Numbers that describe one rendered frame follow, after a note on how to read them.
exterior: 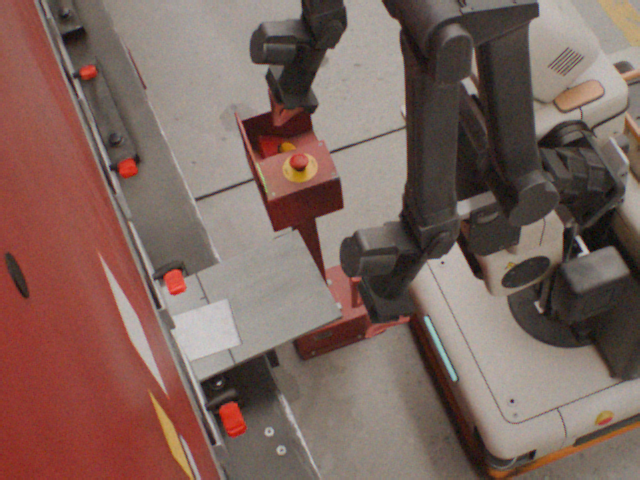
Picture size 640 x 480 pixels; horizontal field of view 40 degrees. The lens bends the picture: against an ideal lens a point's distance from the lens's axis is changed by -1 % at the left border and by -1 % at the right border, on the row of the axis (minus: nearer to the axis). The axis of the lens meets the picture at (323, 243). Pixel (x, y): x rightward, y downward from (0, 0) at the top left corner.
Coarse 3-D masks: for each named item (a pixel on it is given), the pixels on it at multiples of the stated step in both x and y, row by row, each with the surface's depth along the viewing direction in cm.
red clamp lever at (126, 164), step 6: (126, 156) 126; (132, 156) 126; (114, 162) 126; (120, 162) 122; (126, 162) 121; (132, 162) 121; (114, 168) 126; (120, 168) 120; (126, 168) 118; (132, 168) 118; (126, 174) 118; (132, 174) 119
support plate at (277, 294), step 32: (256, 256) 146; (288, 256) 146; (192, 288) 144; (224, 288) 144; (256, 288) 143; (288, 288) 143; (320, 288) 142; (256, 320) 140; (288, 320) 140; (320, 320) 139; (224, 352) 138; (256, 352) 137
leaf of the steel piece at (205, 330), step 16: (224, 304) 142; (176, 320) 141; (192, 320) 141; (208, 320) 141; (224, 320) 140; (192, 336) 139; (208, 336) 139; (224, 336) 139; (240, 336) 137; (192, 352) 138; (208, 352) 138
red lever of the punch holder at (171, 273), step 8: (168, 264) 116; (176, 264) 116; (160, 272) 115; (168, 272) 114; (176, 272) 112; (168, 280) 110; (176, 280) 109; (184, 280) 112; (168, 288) 108; (176, 288) 108; (184, 288) 108
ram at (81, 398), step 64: (0, 0) 72; (0, 64) 54; (0, 128) 43; (64, 128) 82; (0, 192) 36; (64, 192) 59; (0, 256) 30; (64, 256) 46; (128, 256) 94; (0, 320) 26; (64, 320) 38; (0, 384) 23; (64, 384) 32; (128, 384) 49; (0, 448) 21; (64, 448) 27; (128, 448) 40; (192, 448) 71
